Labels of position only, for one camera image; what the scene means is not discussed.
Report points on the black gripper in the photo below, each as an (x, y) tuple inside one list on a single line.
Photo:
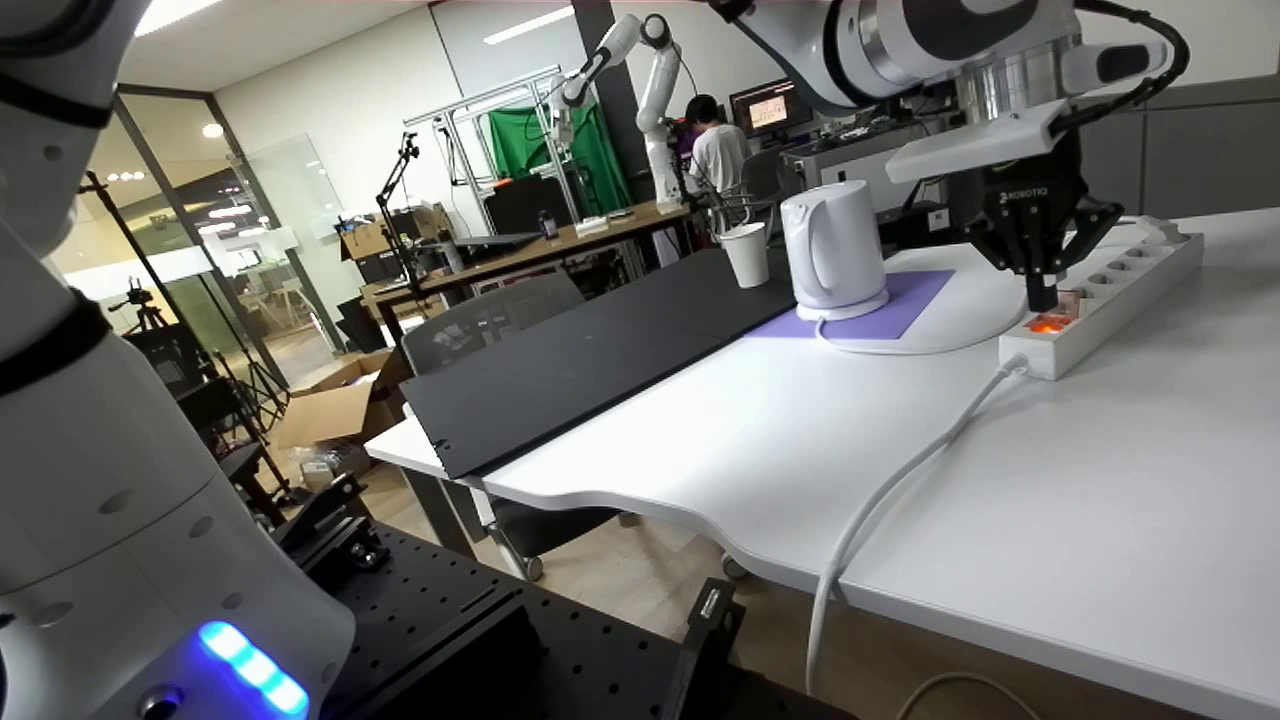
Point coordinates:
[(1035, 181)]

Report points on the white power strip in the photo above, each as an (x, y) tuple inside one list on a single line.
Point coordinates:
[(1122, 292)]

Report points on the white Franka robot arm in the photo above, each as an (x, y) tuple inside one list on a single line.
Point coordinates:
[(133, 534)]

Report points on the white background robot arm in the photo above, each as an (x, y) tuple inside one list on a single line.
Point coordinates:
[(654, 82)]

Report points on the purple mat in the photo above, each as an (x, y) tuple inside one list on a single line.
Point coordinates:
[(907, 306)]

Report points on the white electric kettle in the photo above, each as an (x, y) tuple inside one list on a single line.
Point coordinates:
[(830, 246)]

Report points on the white paper cup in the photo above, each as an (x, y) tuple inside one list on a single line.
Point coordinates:
[(744, 253)]

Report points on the pink lit monitor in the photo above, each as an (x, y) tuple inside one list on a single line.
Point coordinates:
[(770, 111)]

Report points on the person in white shirt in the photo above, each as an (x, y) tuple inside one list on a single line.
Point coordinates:
[(720, 161)]

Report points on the black board panel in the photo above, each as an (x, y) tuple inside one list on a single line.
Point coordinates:
[(584, 362)]

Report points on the green cloth backdrop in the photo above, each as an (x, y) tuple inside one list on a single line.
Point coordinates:
[(563, 152)]

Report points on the wooden table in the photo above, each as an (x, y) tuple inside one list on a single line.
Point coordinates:
[(535, 253)]

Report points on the black computer monitor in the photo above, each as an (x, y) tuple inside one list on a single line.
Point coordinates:
[(513, 203)]

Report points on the black slim tripod stand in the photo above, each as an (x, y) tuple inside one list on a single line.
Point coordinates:
[(398, 214)]

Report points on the brown cardboard box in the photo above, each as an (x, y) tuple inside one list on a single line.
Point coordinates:
[(386, 228)]

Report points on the open cardboard box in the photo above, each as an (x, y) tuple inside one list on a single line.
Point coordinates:
[(333, 400)]

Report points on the white wrist mount plate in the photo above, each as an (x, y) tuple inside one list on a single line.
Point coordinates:
[(975, 145)]

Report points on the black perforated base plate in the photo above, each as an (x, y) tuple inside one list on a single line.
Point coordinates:
[(535, 642)]

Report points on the black camera tripod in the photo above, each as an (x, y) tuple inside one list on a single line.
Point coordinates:
[(172, 362)]

